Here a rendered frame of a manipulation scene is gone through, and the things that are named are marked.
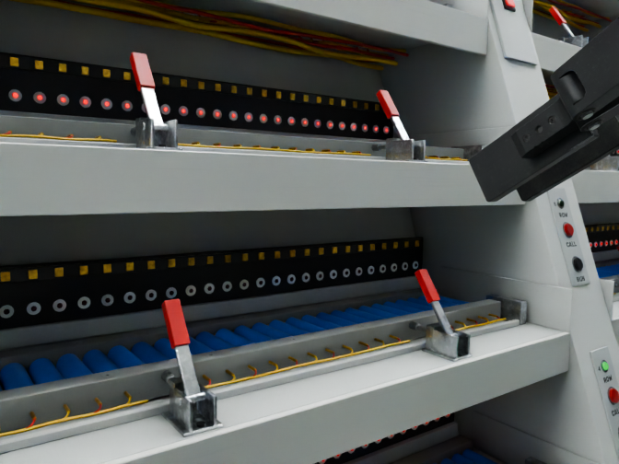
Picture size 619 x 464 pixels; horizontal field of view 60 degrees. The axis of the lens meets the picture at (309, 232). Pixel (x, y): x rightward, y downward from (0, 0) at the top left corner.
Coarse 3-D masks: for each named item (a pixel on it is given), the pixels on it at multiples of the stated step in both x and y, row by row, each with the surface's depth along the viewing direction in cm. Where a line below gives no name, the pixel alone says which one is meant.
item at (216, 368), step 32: (384, 320) 55; (416, 320) 57; (448, 320) 60; (480, 320) 63; (224, 352) 45; (256, 352) 45; (288, 352) 47; (320, 352) 49; (352, 352) 50; (64, 384) 37; (96, 384) 38; (128, 384) 39; (160, 384) 41; (224, 384) 42; (0, 416) 34; (32, 416) 35; (64, 416) 37
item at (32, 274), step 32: (160, 256) 52; (192, 256) 54; (224, 256) 56; (256, 256) 58; (288, 256) 61; (320, 256) 64; (352, 256) 67; (384, 256) 70; (416, 256) 73; (0, 288) 44; (32, 288) 46; (64, 288) 47; (96, 288) 49; (128, 288) 51; (160, 288) 52; (256, 288) 59; (288, 288) 61; (0, 320) 45; (32, 320) 46; (64, 320) 48
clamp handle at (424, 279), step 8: (416, 272) 54; (424, 272) 54; (424, 280) 54; (424, 288) 54; (432, 288) 54; (432, 296) 53; (432, 304) 53; (440, 312) 53; (440, 320) 52; (448, 328) 52
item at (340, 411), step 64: (128, 320) 50; (192, 320) 54; (320, 384) 44; (384, 384) 44; (448, 384) 49; (512, 384) 55; (64, 448) 33; (128, 448) 33; (192, 448) 34; (256, 448) 37; (320, 448) 40
